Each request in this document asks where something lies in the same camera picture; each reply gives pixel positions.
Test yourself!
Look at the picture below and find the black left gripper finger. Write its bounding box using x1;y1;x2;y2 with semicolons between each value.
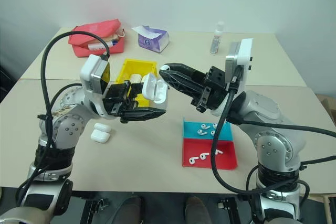
121;106;167;124
130;82;145;97

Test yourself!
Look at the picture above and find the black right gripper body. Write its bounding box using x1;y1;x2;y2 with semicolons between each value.
190;66;232;113

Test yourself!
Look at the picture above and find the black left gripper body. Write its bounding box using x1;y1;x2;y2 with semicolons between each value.
102;80;140;124

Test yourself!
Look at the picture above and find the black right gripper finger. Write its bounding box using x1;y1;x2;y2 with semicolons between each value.
159;71;206;99
160;62;208;81

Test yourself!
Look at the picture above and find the yellow plastic bin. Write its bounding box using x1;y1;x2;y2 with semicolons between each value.
115;59;159;108

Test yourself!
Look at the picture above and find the purple tissue pack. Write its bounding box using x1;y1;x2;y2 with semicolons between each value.
131;25;171;54

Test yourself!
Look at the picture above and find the clear plastic bottle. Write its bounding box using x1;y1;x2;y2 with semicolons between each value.
209;21;225;56

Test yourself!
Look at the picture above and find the blue plastic tray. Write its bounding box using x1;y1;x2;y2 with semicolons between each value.
182;121;235;141

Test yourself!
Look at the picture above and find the white tube with red print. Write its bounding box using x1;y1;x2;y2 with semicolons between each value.
87;40;118;51

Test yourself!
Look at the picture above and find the red plastic tray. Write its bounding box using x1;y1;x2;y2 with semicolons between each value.
181;137;238;170

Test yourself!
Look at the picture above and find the red fabric pouch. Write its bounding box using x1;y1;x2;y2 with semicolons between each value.
68;19;127;58

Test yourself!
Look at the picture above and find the dark chair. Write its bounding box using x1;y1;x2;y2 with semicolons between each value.
0;62;17;104

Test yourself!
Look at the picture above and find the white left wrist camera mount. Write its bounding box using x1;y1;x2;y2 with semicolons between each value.
79;54;111;96

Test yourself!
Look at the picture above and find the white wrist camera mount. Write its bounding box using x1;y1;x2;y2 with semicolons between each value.
79;54;111;96
225;38;255;95

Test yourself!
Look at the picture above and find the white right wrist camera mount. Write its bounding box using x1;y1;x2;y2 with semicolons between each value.
225;38;255;95

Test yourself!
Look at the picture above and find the black table frame bracket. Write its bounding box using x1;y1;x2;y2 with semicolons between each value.
78;197;111;224
217;196;253;224

